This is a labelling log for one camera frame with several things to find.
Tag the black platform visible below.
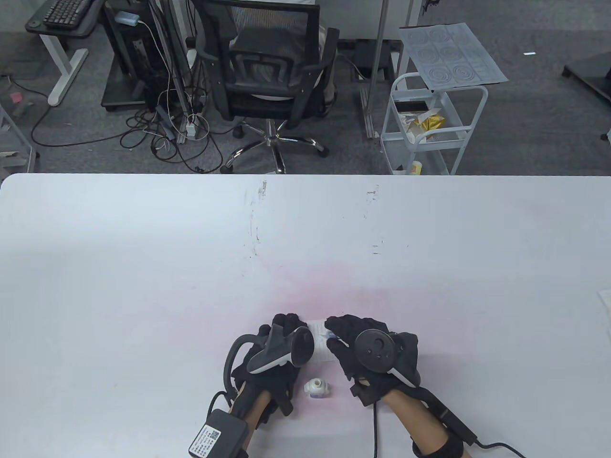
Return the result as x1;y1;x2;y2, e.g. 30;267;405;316
562;52;611;104

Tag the black glove cable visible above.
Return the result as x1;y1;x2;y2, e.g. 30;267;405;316
223;333;261;397

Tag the black floor box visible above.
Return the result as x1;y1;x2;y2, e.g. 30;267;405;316
354;41;397;80

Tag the white lined paper black text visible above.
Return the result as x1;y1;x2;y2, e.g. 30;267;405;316
306;320;345;364

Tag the black white tracking controller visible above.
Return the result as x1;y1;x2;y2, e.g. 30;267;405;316
354;329;419;387
246;322;316;374

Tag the black keyboard tray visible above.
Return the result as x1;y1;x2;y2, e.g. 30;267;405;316
25;0;107;38

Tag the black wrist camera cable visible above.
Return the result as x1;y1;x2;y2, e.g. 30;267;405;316
474;441;524;458

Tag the black mesh office chair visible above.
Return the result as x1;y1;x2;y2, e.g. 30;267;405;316
195;0;341;174

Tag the person's left forearm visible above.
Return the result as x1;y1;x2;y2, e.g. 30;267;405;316
229;386;275;458

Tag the person's right hand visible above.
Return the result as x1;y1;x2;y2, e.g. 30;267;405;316
325;314;422;407

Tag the thin black cable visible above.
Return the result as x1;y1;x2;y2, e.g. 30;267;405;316
370;403;381;458

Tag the white correction fluid bottle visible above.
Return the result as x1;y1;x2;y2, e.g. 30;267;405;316
305;378;331;400

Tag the printed sheet with circles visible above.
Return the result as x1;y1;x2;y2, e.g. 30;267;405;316
399;22;509;93

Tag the white desk leg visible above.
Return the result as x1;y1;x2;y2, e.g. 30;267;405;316
41;34;90;107

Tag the aluminium frame post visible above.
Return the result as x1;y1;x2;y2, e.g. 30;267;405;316
148;0;192;145
360;0;390;140

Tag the white paper stack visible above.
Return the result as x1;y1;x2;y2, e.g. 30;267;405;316
598;290;611;342

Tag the white metal utility cart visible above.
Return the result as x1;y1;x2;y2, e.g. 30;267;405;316
380;73;489;176

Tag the yellow packet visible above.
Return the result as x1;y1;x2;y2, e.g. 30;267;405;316
406;109;446;142

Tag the tangle of floor cables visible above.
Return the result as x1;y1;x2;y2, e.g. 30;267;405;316
31;86;225;175

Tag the black keyboard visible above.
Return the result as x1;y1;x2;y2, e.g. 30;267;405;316
43;0;94;31

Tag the person's right forearm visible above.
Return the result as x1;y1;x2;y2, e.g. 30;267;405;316
384;391;466;458

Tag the person's left hand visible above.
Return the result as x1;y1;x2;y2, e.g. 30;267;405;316
233;312;306;417

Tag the grey metal frame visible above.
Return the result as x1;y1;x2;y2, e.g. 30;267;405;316
0;105;39;174

